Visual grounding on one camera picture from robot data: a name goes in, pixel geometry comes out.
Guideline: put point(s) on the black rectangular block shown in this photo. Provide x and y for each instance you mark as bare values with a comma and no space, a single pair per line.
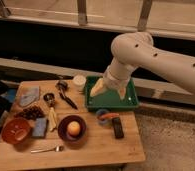
117,126

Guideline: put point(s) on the green plastic tray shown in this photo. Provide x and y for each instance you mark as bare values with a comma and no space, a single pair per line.
110,99

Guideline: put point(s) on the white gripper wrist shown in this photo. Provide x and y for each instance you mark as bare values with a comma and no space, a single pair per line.
112,79

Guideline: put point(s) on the blue sponge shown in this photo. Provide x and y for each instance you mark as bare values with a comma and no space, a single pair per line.
39,129

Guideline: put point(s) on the red bowl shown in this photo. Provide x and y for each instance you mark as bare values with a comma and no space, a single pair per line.
16,131

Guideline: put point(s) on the blue small bowl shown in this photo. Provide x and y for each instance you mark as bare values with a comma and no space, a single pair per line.
99,113

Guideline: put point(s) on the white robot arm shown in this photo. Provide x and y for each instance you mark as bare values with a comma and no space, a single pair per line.
133,50

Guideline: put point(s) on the black handled peeler tool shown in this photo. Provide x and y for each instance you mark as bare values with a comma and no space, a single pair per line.
62,87

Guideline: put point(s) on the yellow orange ball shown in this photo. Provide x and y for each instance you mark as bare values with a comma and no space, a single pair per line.
73,128

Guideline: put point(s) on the white cup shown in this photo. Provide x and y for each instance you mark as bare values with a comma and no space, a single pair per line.
79,82

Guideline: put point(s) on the dark grapes bunch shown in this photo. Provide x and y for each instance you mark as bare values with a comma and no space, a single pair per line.
31,113

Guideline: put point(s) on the wooden table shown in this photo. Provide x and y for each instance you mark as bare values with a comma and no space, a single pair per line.
98,146

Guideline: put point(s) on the blue grey cloth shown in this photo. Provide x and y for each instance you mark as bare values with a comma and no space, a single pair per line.
29,96

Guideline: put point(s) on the silver spoon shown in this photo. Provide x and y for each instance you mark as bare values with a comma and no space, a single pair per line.
55,149

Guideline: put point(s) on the dark purple bowl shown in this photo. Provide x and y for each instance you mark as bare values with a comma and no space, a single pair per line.
62,128

